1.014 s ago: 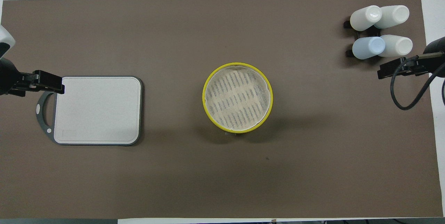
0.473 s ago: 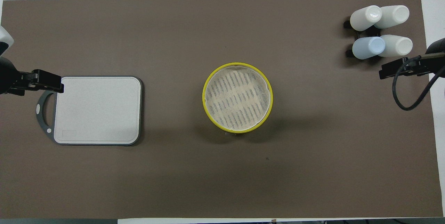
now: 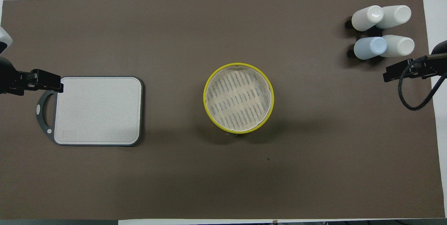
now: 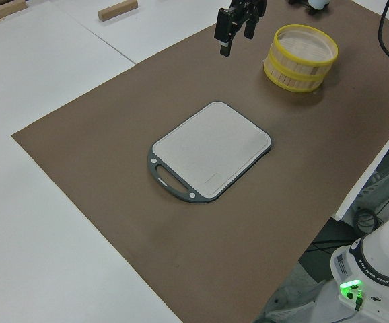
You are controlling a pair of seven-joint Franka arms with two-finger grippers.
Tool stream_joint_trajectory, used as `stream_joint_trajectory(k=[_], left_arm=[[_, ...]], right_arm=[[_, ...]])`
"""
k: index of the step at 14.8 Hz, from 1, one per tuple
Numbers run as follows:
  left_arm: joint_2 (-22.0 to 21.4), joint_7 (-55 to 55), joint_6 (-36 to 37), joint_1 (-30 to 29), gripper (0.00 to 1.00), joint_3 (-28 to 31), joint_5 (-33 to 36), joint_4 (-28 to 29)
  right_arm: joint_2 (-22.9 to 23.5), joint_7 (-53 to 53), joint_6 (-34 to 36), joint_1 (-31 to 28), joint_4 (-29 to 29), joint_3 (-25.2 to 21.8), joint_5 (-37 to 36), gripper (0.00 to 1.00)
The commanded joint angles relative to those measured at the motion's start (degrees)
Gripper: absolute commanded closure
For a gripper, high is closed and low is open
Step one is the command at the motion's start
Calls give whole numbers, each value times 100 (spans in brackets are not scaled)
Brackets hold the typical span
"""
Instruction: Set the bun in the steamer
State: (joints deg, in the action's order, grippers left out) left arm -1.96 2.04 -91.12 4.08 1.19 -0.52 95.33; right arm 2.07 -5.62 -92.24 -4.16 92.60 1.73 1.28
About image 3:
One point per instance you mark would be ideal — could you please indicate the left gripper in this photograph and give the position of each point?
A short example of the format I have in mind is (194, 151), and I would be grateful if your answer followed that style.
(23, 81)

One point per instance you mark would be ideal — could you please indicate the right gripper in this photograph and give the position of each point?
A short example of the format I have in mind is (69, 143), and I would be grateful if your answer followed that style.
(436, 66)

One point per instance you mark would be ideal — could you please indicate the yellow steamer tier with liner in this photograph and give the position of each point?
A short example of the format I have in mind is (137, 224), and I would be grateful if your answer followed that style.
(204, 98)

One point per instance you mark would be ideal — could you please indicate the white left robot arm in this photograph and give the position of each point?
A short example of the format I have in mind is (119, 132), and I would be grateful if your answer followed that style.
(6, 74)

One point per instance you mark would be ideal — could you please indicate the white mesh steamer liner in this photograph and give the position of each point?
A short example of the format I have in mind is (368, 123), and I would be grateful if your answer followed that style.
(237, 99)

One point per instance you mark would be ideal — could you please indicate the white plastic cup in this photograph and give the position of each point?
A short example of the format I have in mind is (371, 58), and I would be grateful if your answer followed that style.
(396, 15)
(366, 18)
(400, 46)

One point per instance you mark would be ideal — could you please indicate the light blue plastic cup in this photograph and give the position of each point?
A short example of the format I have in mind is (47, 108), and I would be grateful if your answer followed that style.
(368, 48)

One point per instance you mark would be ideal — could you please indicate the white cutting board grey rim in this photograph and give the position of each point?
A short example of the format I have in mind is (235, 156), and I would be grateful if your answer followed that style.
(101, 113)

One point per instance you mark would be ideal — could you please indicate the black cup rack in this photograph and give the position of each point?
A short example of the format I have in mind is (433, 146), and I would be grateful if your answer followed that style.
(349, 25)

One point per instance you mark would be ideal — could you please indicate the brown table mat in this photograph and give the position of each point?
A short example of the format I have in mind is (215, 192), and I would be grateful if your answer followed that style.
(223, 183)

